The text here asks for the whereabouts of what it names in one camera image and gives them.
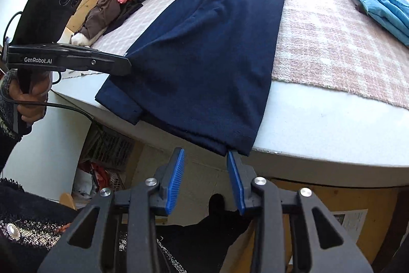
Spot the person's black clothing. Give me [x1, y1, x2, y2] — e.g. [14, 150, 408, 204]
[0, 177, 253, 273]

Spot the person's left hand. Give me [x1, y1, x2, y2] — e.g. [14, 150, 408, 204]
[0, 70, 53, 140]

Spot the cardboard box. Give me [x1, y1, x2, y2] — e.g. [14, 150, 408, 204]
[271, 179, 393, 264]

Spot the red bag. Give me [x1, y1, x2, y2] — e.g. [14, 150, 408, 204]
[80, 161, 109, 193]

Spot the white garment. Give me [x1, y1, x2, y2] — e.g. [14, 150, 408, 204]
[70, 31, 106, 46]

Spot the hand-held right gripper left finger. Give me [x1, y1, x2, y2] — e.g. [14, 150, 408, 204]
[38, 148, 185, 273]

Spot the pink plaid blanket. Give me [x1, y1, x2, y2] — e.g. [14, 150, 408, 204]
[61, 0, 409, 109]

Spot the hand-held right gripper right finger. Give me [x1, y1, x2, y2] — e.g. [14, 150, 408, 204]
[226, 150, 373, 273]

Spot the light blue folded garment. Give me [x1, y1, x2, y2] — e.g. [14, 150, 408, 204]
[332, 0, 409, 48]

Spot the person's foot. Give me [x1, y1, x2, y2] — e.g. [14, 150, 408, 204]
[208, 193, 231, 219]

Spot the grey plastic crate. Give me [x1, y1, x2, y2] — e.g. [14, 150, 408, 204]
[81, 124, 136, 171]

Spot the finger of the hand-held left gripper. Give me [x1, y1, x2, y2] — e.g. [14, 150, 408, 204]
[73, 45, 132, 76]

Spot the person's left forearm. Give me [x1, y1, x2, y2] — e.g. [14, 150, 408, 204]
[0, 119, 20, 171]

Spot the navy blue shirt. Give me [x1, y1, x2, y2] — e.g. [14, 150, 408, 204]
[95, 0, 290, 157]

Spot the white paper sheet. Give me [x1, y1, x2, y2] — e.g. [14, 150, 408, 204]
[331, 209, 368, 238]

